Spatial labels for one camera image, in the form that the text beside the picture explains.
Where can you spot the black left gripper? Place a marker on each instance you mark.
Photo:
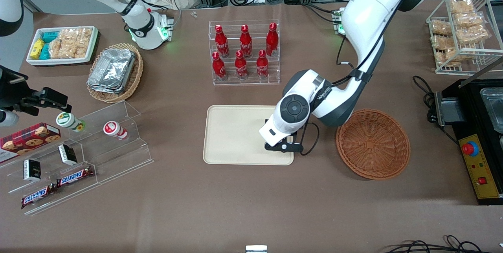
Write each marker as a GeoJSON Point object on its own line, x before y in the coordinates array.
{"type": "Point", "coordinates": [295, 133]}

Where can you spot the small black white box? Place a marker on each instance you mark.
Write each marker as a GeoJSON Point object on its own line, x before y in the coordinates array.
{"type": "Point", "coordinates": [67, 154]}
{"type": "Point", "coordinates": [32, 170]}

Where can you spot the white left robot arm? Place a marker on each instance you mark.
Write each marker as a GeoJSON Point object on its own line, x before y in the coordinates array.
{"type": "Point", "coordinates": [365, 9]}

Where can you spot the red cola bottle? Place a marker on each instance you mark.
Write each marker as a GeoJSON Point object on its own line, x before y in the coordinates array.
{"type": "Point", "coordinates": [241, 67]}
{"type": "Point", "coordinates": [272, 41]}
{"type": "Point", "coordinates": [221, 43]}
{"type": "Point", "coordinates": [246, 43]}
{"type": "Point", "coordinates": [219, 68]}
{"type": "Point", "coordinates": [262, 67]}

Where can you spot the yellow snack pack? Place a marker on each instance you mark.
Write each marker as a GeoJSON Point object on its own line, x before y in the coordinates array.
{"type": "Point", "coordinates": [37, 48]}

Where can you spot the white rectangular snack tray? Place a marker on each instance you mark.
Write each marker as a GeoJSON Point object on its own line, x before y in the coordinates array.
{"type": "Point", "coordinates": [63, 61]}

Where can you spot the yellow control panel red button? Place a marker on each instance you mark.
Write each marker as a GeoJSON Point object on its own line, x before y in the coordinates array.
{"type": "Point", "coordinates": [481, 170]}

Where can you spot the snickers chocolate bar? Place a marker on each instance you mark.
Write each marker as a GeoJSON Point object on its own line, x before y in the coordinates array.
{"type": "Point", "coordinates": [37, 197]}
{"type": "Point", "coordinates": [74, 176]}

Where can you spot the stacked aluminium foil containers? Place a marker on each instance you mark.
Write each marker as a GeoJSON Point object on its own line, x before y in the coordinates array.
{"type": "Point", "coordinates": [112, 70]}

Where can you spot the light oval wicker basket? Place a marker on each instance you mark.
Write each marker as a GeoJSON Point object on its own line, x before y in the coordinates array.
{"type": "Point", "coordinates": [135, 78]}

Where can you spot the black countertop appliance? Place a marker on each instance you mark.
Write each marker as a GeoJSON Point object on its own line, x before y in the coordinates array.
{"type": "Point", "coordinates": [471, 107]}

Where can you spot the bagged fried cracker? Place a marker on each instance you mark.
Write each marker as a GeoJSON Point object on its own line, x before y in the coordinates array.
{"type": "Point", "coordinates": [467, 19]}
{"type": "Point", "coordinates": [441, 28]}
{"type": "Point", "coordinates": [442, 42]}
{"type": "Point", "coordinates": [461, 6]}
{"type": "Point", "coordinates": [471, 35]}
{"type": "Point", "coordinates": [446, 57]}

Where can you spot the teal snack pack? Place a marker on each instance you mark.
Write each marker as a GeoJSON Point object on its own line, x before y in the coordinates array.
{"type": "Point", "coordinates": [45, 52]}
{"type": "Point", "coordinates": [50, 36]}

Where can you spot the clear acrylic stepped display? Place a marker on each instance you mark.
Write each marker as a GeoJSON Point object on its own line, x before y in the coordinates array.
{"type": "Point", "coordinates": [118, 158]}

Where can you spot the clear acrylic bottle rack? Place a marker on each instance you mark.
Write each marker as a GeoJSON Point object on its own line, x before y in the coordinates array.
{"type": "Point", "coordinates": [245, 82]}

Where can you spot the beige plastic tray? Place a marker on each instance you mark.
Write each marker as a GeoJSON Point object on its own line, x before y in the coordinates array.
{"type": "Point", "coordinates": [232, 135]}

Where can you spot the clear bag rice crackers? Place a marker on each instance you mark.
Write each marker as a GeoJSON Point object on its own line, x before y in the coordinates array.
{"type": "Point", "coordinates": [76, 35]}
{"type": "Point", "coordinates": [67, 50]}

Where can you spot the green lid yogurt cup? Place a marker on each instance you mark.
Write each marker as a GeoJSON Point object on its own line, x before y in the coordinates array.
{"type": "Point", "coordinates": [67, 120]}

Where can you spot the brown round wicker basket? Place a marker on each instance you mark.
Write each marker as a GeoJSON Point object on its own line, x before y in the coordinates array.
{"type": "Point", "coordinates": [373, 147]}

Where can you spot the red lid yogurt cup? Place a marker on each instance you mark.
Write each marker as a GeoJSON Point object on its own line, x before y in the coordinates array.
{"type": "Point", "coordinates": [113, 129]}

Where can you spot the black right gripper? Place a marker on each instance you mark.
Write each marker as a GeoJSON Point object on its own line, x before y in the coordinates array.
{"type": "Point", "coordinates": [11, 92]}

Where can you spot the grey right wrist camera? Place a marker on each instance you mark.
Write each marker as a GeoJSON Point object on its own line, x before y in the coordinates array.
{"type": "Point", "coordinates": [8, 118]}

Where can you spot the red cookie box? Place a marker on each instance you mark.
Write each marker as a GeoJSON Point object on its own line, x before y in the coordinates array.
{"type": "Point", "coordinates": [27, 139]}

